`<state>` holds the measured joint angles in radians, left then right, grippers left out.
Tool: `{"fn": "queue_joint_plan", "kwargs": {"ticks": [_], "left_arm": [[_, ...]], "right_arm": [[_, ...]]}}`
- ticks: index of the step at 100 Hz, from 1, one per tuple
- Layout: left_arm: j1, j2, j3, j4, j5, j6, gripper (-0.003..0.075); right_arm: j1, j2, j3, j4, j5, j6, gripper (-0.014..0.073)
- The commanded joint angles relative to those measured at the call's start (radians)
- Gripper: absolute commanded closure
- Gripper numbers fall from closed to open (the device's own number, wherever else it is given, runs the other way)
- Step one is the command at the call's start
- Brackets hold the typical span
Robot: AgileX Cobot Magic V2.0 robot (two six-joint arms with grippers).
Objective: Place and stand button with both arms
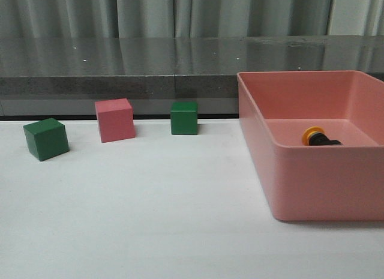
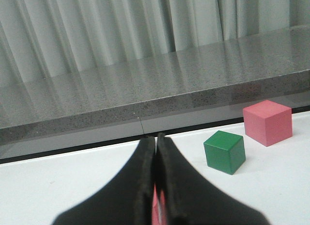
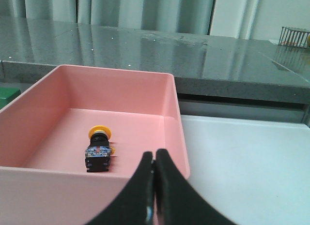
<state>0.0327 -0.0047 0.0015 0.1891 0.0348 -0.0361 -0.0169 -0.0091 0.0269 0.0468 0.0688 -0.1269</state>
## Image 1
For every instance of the yellow push button switch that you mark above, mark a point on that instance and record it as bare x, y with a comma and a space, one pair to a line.
315, 136

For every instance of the right green cube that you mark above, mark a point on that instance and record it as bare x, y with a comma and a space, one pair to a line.
183, 116

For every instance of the green cube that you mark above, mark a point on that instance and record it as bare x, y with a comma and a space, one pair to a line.
183, 116
46, 138

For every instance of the pink cube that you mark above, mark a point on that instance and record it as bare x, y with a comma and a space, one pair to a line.
115, 120

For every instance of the grey stone counter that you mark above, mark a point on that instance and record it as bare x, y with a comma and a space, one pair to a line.
64, 77

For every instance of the left green cube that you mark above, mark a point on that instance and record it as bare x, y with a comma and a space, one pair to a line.
46, 138

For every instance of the pink plastic bin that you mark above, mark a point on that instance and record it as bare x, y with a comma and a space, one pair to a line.
316, 183

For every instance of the grey curtain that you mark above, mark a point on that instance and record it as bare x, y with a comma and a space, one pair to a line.
188, 18

